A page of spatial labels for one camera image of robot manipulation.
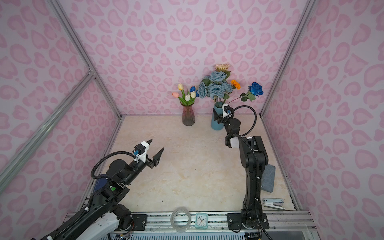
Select blue rose bouquet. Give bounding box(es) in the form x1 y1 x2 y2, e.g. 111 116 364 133
197 71 234 103

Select grey sponge block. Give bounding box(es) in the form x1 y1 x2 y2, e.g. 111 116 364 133
261 165 276 193

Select orange flower stem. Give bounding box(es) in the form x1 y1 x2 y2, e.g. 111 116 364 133
231 80 241 90

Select pink tulip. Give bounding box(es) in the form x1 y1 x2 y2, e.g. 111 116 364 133
172 93 183 104

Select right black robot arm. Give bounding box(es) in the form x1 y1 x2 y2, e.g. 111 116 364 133
213 104 272 240

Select dark blue rose stem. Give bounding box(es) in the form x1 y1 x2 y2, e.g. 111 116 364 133
230 82 264 103

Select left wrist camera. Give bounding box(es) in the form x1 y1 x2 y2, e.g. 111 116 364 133
133 141 150 164

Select clear tape roll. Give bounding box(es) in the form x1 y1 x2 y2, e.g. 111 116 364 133
170 207 192 233

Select cream sunflower stem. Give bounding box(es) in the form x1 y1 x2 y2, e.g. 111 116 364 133
214 64 231 78

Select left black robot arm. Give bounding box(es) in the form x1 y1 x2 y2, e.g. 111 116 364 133
43 140 164 240

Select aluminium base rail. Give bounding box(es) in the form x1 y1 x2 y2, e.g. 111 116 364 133
55 209 320 240

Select blue book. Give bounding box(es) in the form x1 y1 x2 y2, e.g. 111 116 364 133
93 178 107 193

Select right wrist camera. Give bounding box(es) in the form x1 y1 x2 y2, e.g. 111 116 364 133
222 104 235 119

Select red glass vase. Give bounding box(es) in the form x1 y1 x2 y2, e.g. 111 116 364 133
182 105 196 127

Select teal cylindrical vase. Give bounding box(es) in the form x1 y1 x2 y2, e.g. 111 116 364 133
211 102 224 131

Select large white tulip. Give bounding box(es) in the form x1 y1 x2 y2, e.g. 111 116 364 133
184 95 191 106

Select small teal alarm clock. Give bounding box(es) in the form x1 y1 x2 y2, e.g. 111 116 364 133
195 213 208 230

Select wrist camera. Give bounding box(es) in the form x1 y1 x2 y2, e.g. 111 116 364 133
133 141 150 164
222 104 235 119

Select yellow tulip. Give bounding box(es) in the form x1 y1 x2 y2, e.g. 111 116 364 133
178 84 185 99

